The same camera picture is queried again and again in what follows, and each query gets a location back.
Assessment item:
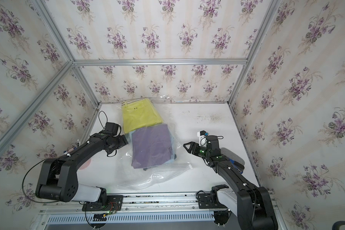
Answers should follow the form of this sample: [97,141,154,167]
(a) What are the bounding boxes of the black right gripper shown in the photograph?
[184,142,212,160]

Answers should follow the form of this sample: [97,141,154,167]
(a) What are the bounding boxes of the clear plastic vacuum bag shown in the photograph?
[115,98,193,191]

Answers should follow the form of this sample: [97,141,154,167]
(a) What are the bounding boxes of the purple trousers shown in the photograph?
[131,124,174,169]

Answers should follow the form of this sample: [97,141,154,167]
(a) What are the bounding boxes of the light blue trousers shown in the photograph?
[126,131,176,169]

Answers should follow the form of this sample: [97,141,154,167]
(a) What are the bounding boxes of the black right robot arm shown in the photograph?
[183,135,278,230]

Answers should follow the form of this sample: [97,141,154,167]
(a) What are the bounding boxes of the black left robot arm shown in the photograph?
[35,131,128,206]

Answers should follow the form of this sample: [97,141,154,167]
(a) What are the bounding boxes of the yellow-green folded trousers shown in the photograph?
[121,98,163,133]

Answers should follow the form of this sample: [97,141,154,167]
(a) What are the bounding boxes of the pink pen cup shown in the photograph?
[78,158,92,170]

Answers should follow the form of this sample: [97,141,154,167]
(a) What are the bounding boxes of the blue stapler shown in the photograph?
[230,160,245,174]

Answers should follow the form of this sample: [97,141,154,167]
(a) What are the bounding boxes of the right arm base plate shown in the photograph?
[195,191,227,209]

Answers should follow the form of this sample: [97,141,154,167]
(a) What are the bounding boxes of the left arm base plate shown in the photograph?
[82,195,124,212]

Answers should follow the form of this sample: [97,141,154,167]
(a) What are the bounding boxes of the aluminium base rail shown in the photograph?
[31,190,288,230]

